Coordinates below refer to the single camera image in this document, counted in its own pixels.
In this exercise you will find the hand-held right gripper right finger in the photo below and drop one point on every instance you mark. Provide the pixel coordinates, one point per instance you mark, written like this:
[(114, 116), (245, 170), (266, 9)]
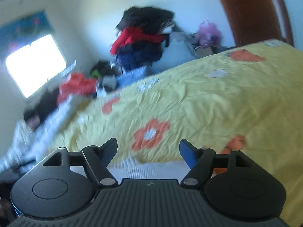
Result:
[(188, 153)]

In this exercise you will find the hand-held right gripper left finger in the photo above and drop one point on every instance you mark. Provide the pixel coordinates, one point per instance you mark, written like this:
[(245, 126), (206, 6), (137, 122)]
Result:
[(110, 150)]

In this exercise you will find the white knit sweater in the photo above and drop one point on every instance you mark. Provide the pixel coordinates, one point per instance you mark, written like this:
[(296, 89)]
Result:
[(146, 170)]

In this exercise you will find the yellow carrot print bedsheet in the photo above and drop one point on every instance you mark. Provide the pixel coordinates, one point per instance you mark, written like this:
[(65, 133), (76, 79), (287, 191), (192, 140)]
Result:
[(201, 99)]

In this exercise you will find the red plastic bag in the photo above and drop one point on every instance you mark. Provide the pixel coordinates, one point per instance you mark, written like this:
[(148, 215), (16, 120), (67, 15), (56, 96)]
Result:
[(75, 85)]

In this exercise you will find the white printed quilt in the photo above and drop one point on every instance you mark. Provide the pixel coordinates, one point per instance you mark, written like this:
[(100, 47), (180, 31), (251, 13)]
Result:
[(35, 141)]

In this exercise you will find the light blue knit garment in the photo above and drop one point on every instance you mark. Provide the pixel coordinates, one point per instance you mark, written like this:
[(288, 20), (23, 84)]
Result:
[(132, 75)]

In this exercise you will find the black cloth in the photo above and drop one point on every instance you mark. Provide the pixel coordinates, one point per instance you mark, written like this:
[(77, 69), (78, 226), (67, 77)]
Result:
[(45, 104)]

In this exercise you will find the navy jacket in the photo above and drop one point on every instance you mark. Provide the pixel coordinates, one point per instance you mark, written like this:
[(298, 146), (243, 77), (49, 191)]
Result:
[(139, 54)]

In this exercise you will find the grey garment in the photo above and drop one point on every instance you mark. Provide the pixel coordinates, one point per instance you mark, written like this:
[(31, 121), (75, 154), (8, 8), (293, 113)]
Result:
[(177, 49)]

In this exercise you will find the window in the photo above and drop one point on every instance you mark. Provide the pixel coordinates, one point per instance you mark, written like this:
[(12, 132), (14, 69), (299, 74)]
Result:
[(35, 63)]

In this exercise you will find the red jacket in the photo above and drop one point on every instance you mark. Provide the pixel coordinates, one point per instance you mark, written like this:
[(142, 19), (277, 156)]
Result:
[(132, 36)]

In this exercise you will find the purple mesh bag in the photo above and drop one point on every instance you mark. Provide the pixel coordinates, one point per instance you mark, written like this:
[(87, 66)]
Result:
[(208, 33)]

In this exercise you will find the black white striped garment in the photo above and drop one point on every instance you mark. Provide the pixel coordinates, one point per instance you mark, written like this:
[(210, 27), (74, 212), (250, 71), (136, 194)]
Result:
[(168, 26)]

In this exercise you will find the blue floral curtain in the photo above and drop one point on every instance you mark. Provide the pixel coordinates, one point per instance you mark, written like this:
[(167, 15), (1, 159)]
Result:
[(23, 30)]

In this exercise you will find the brown wooden door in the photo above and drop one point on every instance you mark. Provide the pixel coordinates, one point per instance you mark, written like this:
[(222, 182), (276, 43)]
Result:
[(248, 11)]

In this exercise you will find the brown wooden door frame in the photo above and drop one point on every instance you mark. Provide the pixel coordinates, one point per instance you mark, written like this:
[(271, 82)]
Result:
[(283, 11)]

